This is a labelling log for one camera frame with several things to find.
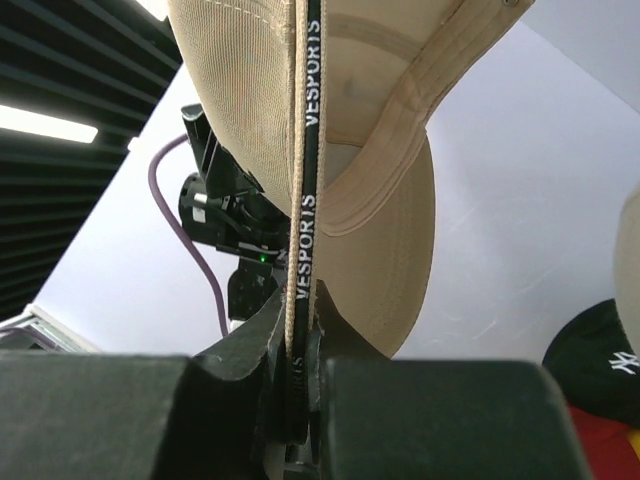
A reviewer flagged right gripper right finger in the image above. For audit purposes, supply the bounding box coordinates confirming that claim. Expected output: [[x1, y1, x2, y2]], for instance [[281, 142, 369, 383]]
[[310, 285, 591, 479]]

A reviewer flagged black cap white NY logo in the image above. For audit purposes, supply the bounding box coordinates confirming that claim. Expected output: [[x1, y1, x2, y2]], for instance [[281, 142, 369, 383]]
[[542, 299, 639, 429]]

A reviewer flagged beige cap black R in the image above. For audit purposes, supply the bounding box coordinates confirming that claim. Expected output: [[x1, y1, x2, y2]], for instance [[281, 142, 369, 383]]
[[168, 0, 529, 443]]

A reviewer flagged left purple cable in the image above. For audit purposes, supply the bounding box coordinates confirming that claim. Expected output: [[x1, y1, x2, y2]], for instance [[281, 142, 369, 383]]
[[147, 132, 231, 335]]

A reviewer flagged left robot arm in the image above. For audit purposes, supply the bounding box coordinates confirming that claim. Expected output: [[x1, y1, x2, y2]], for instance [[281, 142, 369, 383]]
[[178, 104, 290, 321]]

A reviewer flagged cream mannequin head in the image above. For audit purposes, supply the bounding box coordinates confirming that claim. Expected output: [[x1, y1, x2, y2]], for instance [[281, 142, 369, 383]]
[[613, 186, 640, 354]]

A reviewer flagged ceiling light panel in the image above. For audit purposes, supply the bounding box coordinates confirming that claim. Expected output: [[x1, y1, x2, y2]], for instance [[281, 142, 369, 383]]
[[0, 105, 99, 144]]

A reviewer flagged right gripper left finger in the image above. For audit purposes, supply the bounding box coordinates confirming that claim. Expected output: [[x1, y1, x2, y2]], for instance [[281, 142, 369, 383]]
[[1, 292, 285, 479]]

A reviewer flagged red cap white logo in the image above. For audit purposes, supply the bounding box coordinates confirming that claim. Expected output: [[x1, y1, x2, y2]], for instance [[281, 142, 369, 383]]
[[569, 406, 639, 480]]

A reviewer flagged aluminium front rail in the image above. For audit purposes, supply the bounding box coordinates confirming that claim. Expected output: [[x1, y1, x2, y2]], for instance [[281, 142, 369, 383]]
[[1, 304, 101, 353]]

